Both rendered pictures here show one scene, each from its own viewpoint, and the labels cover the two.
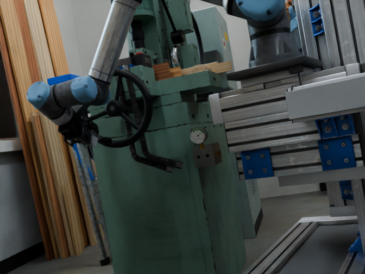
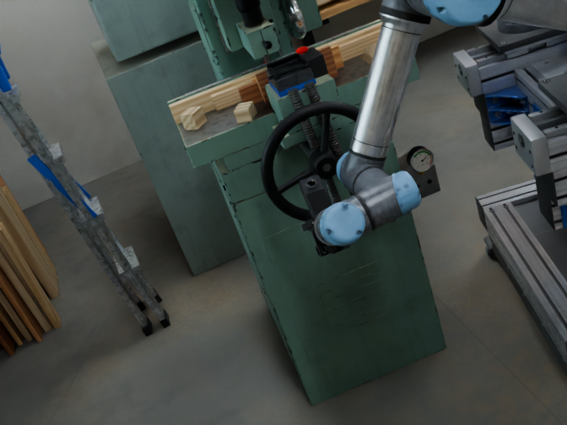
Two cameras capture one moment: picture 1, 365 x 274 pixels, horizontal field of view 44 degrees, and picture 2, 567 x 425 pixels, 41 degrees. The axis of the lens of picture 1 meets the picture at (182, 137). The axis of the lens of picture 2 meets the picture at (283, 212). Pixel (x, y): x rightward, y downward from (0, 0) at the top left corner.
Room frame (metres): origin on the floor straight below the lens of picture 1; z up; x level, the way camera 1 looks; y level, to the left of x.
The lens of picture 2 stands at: (0.32, 0.94, 1.55)
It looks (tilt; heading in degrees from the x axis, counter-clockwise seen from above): 28 degrees down; 337
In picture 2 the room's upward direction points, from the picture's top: 20 degrees counter-clockwise
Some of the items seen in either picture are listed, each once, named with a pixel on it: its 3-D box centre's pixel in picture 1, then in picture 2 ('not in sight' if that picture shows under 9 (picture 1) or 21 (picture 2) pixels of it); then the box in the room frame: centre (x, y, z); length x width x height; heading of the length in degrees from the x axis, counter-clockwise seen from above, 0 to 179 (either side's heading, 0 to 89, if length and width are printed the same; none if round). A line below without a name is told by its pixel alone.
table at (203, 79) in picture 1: (143, 93); (299, 105); (1.88, 0.13, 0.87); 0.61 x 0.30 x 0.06; 72
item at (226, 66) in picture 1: (169, 79); (312, 64); (1.96, 0.01, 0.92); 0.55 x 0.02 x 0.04; 72
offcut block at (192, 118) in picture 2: not in sight; (193, 118); (2.01, 0.35, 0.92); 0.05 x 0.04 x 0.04; 119
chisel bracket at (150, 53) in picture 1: (143, 60); (259, 39); (2.01, 0.11, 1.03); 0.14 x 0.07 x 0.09; 162
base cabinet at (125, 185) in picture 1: (176, 206); (319, 237); (2.10, 0.08, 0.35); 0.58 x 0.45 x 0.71; 162
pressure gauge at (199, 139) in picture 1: (199, 137); (419, 161); (1.71, -0.06, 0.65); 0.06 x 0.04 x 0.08; 72
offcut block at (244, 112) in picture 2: not in sight; (245, 112); (1.89, 0.26, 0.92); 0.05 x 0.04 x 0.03; 133
